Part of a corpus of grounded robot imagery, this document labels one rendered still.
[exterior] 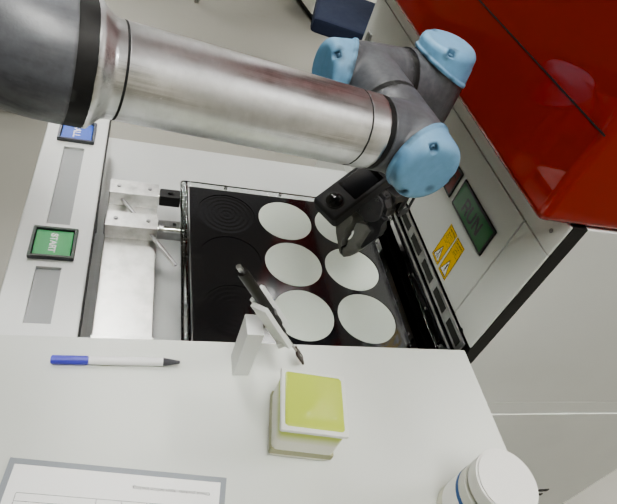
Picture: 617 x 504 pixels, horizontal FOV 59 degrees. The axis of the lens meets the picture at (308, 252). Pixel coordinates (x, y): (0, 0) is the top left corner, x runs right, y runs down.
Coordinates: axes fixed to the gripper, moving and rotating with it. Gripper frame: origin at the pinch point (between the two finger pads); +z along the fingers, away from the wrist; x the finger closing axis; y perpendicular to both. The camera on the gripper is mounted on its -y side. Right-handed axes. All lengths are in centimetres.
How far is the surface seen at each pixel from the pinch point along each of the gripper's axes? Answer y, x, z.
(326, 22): 148, 144, 40
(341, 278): 2.4, -0.9, 7.1
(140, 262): -24.6, 18.0, 9.2
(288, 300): -9.3, -0.3, 7.1
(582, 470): 53, -55, 46
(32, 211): -37.1, 26.4, 1.2
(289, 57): 195, 206, 97
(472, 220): 11.1, -11.6, -12.7
